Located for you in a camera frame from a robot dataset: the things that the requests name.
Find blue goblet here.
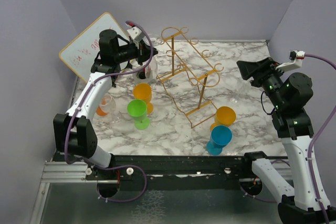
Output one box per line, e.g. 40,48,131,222
206,125,233,155

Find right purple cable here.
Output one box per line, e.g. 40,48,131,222
240,53,336,224

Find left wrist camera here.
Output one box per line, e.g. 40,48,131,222
127,26,145,47

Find gold wire glass rack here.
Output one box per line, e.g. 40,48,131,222
156,26,224,128

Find green goblet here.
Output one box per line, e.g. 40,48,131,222
127,99,151,130

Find yellow goblet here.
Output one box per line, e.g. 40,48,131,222
133,83,154,114
210,106,236,131

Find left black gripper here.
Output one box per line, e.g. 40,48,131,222
114,38,158,65

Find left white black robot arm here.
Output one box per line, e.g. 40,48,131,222
53,23,157,179

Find orange cup left back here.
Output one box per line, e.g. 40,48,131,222
96,98,109,116

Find clear wine glass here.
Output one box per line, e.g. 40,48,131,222
132,34,163,84

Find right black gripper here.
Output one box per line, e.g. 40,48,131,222
237,56,287,109

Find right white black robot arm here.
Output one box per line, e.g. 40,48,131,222
237,51,335,223

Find clear glass left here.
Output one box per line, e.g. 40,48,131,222
97,94,116,116

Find whiteboard with red writing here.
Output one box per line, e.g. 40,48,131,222
59,12,128,82

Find grey holder with marker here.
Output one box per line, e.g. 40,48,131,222
133,67,155,83

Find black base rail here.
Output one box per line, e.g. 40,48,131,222
86,152,277,191

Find clear glass right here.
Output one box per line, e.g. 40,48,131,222
230,81,251,104

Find aluminium extrusion rail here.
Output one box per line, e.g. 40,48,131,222
40,162,118,184

